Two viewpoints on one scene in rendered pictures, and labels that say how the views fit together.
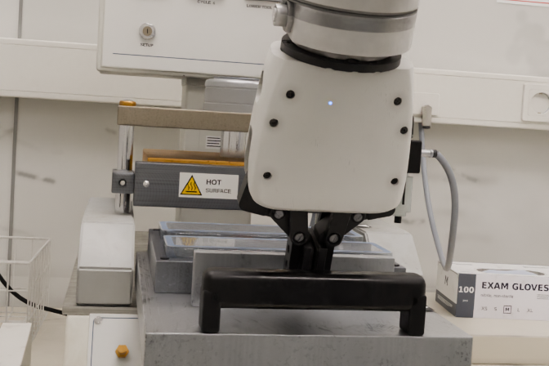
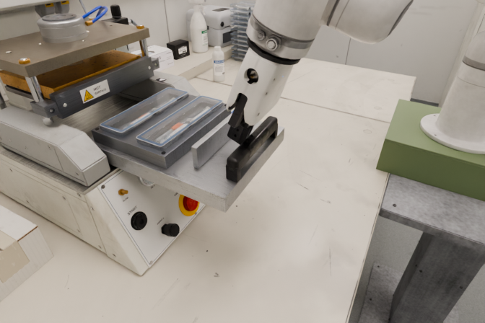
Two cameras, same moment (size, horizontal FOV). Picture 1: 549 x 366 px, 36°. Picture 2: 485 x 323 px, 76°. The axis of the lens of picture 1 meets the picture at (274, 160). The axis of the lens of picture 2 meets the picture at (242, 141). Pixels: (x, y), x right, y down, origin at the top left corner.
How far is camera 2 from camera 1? 45 cm
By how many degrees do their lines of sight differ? 56
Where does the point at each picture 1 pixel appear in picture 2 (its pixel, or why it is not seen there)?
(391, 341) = (272, 143)
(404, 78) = not seen: hidden behind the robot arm
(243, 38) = not seen: outside the picture
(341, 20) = (307, 45)
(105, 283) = (97, 169)
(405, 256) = (190, 89)
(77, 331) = (96, 197)
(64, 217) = not seen: outside the picture
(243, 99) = (76, 32)
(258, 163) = (257, 112)
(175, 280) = (172, 159)
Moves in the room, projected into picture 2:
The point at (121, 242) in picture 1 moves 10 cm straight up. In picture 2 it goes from (88, 145) to (69, 89)
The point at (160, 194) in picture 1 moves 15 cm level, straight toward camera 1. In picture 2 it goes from (73, 107) to (133, 130)
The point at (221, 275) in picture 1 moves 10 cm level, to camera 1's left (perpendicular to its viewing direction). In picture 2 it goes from (239, 158) to (188, 197)
